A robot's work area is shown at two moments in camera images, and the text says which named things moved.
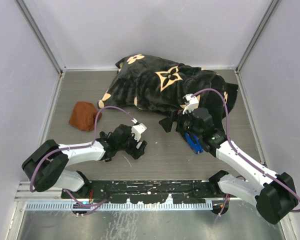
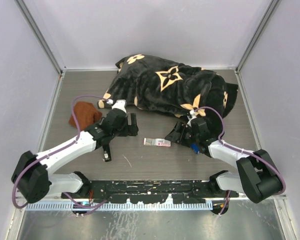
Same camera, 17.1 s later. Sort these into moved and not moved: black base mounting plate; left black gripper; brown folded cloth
Moved: left black gripper
Not moved: black base mounting plate; brown folded cloth
